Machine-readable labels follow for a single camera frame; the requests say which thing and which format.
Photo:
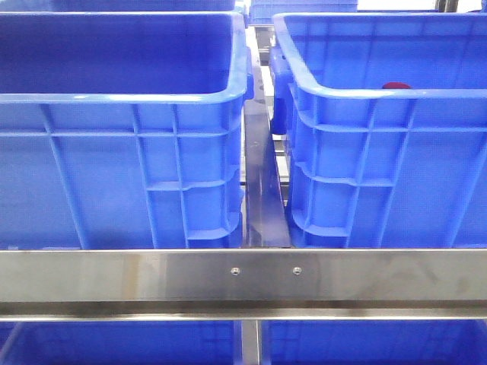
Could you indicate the blue crate rear left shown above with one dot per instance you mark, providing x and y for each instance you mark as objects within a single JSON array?
[{"x": 150, "y": 5}]

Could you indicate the blue crate lower right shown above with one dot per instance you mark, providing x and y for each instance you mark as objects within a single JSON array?
[{"x": 376, "y": 342}]

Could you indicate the steel shelf front rail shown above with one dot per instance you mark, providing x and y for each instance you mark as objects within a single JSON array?
[{"x": 198, "y": 284}]

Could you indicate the large blue crate left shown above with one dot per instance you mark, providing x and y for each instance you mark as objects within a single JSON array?
[{"x": 122, "y": 130}]

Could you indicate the blue crate rear right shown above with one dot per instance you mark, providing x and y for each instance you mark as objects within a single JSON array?
[{"x": 261, "y": 12}]

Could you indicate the steel centre divider bar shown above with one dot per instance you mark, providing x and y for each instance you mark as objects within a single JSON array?
[{"x": 265, "y": 215}]

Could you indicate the large blue crate right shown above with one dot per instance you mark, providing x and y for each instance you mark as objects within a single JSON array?
[{"x": 377, "y": 168}]

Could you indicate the large blue crate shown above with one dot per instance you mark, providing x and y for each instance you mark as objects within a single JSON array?
[
  {"x": 122, "y": 130},
  {"x": 377, "y": 168}
]

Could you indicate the steel vertical post below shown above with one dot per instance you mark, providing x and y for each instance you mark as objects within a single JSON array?
[{"x": 251, "y": 342}]

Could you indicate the blue crate lower left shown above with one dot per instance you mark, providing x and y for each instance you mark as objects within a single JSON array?
[{"x": 123, "y": 343}]

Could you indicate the red button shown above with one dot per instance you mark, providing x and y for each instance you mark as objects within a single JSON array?
[{"x": 396, "y": 85}]

